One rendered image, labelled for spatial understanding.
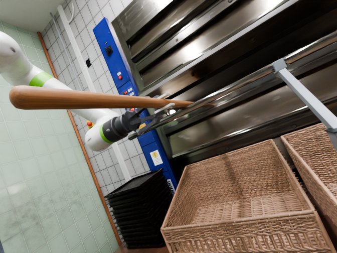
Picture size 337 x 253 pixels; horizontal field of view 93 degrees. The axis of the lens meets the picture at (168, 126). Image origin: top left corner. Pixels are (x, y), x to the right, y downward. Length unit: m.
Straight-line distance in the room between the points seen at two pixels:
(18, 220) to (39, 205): 0.13
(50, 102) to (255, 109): 0.96
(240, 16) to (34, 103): 1.07
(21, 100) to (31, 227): 1.33
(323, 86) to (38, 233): 1.89
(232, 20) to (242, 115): 0.55
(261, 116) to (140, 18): 1.05
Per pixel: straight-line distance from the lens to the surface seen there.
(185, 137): 1.12
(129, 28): 1.44
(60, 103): 0.27
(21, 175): 1.55
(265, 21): 0.97
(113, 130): 0.63
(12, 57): 0.80
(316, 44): 0.72
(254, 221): 0.66
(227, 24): 1.15
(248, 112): 1.04
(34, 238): 1.55
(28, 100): 0.25
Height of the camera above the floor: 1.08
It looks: 4 degrees up
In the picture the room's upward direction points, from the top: 23 degrees counter-clockwise
